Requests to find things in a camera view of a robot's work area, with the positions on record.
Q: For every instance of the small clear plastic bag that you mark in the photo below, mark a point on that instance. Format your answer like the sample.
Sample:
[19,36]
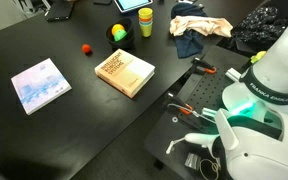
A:
[191,160]

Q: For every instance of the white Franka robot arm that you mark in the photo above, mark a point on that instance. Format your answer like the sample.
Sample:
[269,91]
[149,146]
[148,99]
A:
[270,76]

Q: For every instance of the black speckled cloth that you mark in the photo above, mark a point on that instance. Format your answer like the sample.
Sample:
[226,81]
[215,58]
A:
[257,26]

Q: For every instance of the black bowl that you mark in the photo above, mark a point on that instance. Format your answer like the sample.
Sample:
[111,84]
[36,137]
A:
[125,42]

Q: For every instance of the small red ball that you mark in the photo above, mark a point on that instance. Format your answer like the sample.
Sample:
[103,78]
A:
[86,48]

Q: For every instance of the tablet with lit screen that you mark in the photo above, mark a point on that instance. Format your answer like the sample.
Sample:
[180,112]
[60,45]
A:
[132,4]

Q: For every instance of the blue plastic cup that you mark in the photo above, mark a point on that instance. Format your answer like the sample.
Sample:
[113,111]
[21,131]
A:
[146,23]

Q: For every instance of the orange yellow ball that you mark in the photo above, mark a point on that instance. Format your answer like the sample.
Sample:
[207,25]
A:
[116,28]

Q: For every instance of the navy blue cloth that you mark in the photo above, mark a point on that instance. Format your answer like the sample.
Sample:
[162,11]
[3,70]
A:
[189,45]

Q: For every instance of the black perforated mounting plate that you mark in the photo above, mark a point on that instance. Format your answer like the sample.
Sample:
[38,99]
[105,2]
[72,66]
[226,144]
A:
[207,90]

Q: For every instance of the white and blue book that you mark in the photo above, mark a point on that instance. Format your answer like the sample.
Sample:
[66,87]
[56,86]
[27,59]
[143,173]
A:
[39,85]

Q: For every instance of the green plastic toy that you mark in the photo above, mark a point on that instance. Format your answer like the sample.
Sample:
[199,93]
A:
[120,35]

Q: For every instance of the small grey white device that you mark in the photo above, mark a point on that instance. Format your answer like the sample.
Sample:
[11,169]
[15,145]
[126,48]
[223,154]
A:
[185,1]

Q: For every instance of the white bracket block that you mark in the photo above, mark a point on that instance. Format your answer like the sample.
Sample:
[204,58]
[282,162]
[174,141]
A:
[233,74]

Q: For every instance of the small metal washer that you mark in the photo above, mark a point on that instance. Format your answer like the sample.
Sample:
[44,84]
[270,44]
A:
[174,119]

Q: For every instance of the flat black device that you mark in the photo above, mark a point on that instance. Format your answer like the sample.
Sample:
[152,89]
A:
[60,10]

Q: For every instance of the silver metal cylinder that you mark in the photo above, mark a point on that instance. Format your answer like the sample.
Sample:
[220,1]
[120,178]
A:
[209,112]

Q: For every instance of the peach cloth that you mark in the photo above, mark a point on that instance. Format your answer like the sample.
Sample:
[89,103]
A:
[200,26]

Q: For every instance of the tan rubber band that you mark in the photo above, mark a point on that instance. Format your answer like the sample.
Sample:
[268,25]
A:
[214,166]

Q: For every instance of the yellow green small object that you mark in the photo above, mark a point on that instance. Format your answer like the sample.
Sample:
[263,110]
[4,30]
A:
[258,57]

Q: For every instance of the tan robotics textbook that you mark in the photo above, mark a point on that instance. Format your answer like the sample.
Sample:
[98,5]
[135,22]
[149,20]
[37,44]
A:
[124,71]

